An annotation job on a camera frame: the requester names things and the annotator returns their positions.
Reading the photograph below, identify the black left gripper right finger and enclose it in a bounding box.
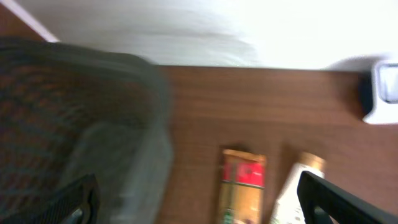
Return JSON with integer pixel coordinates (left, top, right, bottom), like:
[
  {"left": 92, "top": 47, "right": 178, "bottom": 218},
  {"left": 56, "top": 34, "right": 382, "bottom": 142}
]
[{"left": 297, "top": 171, "right": 397, "bottom": 224}]

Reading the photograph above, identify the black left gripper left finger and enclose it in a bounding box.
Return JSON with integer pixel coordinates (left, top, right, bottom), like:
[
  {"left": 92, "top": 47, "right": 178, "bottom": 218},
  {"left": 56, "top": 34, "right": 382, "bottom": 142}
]
[{"left": 1, "top": 174, "right": 100, "bottom": 224}]

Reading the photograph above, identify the white tube with gold cap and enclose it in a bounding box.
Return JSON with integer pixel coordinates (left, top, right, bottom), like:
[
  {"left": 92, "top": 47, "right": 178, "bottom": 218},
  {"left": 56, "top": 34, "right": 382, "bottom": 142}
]
[{"left": 269, "top": 152, "right": 326, "bottom": 224}]

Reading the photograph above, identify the orange red spaghetti packet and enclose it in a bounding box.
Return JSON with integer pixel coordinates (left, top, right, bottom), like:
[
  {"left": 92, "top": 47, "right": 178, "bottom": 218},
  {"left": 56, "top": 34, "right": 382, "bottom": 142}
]
[{"left": 215, "top": 149, "right": 267, "bottom": 224}]

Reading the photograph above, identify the white barcode scanner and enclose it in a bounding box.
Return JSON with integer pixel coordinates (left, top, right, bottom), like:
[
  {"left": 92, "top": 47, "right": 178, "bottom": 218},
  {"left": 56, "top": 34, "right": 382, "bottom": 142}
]
[{"left": 363, "top": 58, "right": 397, "bottom": 125}]

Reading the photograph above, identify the grey plastic mesh basket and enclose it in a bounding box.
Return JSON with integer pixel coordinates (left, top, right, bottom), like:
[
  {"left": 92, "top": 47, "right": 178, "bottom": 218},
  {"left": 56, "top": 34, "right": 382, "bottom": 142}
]
[{"left": 1, "top": 37, "right": 174, "bottom": 223}]

